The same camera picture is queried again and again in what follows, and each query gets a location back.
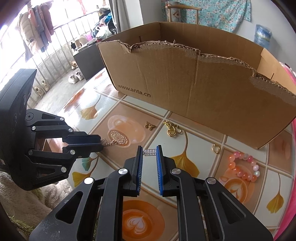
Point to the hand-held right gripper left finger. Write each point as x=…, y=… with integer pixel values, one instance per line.
x=138, y=172

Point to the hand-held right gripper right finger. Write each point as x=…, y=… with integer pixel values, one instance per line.
x=159, y=173

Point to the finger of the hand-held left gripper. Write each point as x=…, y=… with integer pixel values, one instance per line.
x=81, y=150
x=81, y=138

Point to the gold butterfly charm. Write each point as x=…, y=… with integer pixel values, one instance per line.
x=149, y=125

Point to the brown cardboard box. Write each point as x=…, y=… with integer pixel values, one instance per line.
x=196, y=92

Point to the white sneaker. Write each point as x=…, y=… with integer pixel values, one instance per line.
x=72, y=79
x=80, y=75

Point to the metal balcony railing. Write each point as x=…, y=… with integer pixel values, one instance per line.
x=57, y=58

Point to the beige shoe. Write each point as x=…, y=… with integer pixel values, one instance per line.
x=74, y=65

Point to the grey cabinet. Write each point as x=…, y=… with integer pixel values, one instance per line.
x=90, y=62

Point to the white and green fluffy clothing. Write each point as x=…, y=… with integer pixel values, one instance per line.
x=23, y=204

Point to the hanging clothes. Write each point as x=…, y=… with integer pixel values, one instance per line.
x=30, y=30

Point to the ginkgo leaf patterned tablecloth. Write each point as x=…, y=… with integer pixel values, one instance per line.
x=259, y=197

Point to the pile of clothes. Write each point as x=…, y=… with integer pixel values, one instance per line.
x=104, y=23

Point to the grey curtain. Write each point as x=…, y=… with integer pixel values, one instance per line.
x=120, y=14

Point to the pink floral blanket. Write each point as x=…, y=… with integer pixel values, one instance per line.
x=291, y=162

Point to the patterned bag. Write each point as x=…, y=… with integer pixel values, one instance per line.
x=177, y=15

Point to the wooden chair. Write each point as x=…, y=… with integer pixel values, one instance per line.
x=185, y=7

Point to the teal floral cloth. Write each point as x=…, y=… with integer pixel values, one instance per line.
x=219, y=16

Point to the blue water jug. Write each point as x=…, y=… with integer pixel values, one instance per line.
x=262, y=37

